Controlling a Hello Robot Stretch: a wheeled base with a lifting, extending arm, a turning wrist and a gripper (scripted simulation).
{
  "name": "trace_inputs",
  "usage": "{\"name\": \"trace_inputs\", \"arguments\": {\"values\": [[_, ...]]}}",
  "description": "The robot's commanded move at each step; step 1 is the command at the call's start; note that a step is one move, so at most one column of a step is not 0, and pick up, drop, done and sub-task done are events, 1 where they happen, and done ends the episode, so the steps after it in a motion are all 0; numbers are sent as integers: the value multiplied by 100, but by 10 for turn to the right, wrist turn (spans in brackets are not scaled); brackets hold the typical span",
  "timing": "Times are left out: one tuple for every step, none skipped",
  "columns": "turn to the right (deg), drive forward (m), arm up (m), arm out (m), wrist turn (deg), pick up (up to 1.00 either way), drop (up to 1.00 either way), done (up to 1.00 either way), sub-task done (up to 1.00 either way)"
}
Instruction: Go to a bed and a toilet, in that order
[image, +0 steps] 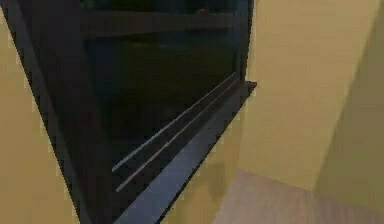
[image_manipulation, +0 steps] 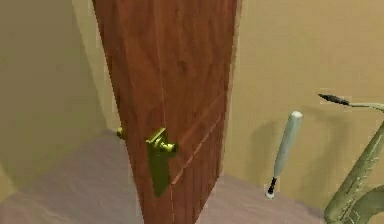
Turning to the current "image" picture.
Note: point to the dark framed window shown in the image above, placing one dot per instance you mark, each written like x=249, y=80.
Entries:
x=143, y=100

